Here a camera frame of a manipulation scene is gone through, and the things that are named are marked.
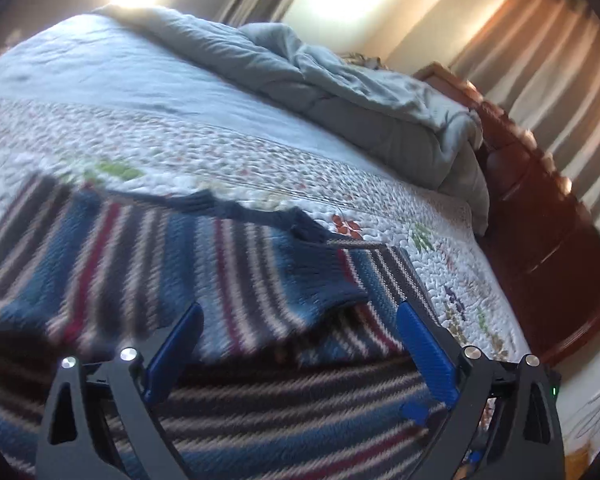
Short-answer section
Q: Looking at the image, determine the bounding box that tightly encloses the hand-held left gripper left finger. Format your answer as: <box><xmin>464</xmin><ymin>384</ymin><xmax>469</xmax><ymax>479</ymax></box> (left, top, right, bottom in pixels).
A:
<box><xmin>35</xmin><ymin>302</ymin><xmax>206</xmax><ymax>480</ymax></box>

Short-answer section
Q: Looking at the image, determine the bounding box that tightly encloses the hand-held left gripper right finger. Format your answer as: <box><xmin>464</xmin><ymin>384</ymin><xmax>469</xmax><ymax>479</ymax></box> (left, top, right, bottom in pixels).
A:
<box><xmin>395</xmin><ymin>300</ymin><xmax>566</xmax><ymax>480</ymax></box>

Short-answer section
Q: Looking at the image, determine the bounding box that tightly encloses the striped knitted sweater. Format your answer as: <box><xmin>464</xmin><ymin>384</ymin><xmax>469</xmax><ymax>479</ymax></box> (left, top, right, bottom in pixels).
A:
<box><xmin>0</xmin><ymin>172</ymin><xmax>481</xmax><ymax>480</ymax></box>

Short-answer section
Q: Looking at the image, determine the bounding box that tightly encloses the floral quilted bedspread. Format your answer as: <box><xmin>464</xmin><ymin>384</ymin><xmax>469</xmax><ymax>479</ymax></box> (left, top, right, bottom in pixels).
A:
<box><xmin>0</xmin><ymin>12</ymin><xmax>533</xmax><ymax>480</ymax></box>

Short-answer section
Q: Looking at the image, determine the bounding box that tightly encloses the grey-blue duvet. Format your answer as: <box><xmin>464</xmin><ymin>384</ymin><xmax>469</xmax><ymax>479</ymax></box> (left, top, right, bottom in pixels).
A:
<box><xmin>92</xmin><ymin>4</ymin><xmax>491</xmax><ymax>236</ymax></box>

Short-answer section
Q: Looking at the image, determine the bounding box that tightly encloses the beige pleated curtain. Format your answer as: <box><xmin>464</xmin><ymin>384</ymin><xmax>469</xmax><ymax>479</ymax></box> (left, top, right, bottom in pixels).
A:
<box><xmin>450</xmin><ymin>0</ymin><xmax>600</xmax><ymax>251</ymax></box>

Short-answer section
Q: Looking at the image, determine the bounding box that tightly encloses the patterned pillow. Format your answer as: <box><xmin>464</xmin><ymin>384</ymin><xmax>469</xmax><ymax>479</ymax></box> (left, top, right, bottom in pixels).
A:
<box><xmin>340</xmin><ymin>52</ymin><xmax>392</xmax><ymax>72</ymax></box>

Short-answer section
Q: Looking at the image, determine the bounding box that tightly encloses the wooden bed frame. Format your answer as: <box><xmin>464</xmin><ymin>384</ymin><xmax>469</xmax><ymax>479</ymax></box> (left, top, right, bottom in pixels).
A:
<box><xmin>412</xmin><ymin>62</ymin><xmax>600</xmax><ymax>366</ymax></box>

